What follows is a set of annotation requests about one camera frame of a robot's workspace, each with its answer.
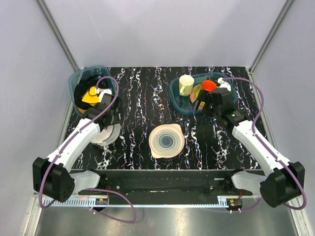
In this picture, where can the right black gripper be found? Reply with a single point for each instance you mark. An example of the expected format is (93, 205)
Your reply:
(205, 96)

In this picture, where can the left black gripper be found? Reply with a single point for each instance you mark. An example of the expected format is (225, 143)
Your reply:
(114, 113)

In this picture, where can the white mesh laundry bag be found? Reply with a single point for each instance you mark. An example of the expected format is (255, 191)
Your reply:
(107, 136)

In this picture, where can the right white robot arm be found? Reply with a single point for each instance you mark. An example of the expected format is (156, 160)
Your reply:
(283, 181)

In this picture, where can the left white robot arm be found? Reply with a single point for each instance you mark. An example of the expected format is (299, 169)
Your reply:
(52, 176)

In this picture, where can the orange cup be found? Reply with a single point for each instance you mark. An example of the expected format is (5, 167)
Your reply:
(208, 85)

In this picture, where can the yellow green plate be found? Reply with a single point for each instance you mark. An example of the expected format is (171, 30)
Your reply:
(194, 94)

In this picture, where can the yellow cloth in bin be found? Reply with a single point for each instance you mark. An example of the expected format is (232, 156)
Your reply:
(88, 99)

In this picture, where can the right teal plastic bin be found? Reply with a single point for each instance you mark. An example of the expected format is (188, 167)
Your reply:
(183, 104)

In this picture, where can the teal plastic bin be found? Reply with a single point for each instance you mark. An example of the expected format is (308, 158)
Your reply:
(183, 104)
(106, 85)

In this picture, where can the cream yellow mug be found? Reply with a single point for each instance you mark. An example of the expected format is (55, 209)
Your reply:
(186, 83)

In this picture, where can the black cloth in bin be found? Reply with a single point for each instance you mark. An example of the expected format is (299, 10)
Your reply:
(84, 85)

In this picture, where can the left teal plastic bin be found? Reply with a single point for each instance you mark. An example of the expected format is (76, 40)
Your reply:
(106, 85)

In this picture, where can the pink blue swirl plate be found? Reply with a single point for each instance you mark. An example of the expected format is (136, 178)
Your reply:
(166, 141)

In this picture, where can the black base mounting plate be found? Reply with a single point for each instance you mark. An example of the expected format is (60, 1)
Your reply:
(209, 182)

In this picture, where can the white slotted cable duct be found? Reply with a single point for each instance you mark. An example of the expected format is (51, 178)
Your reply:
(96, 202)

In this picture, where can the left aluminium frame post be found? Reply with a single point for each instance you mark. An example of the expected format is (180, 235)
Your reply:
(57, 33)

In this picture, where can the aluminium frame post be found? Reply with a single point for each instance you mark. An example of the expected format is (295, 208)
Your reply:
(273, 31)
(57, 33)

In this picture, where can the right aluminium frame post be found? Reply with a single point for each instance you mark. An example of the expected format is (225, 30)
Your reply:
(273, 31)

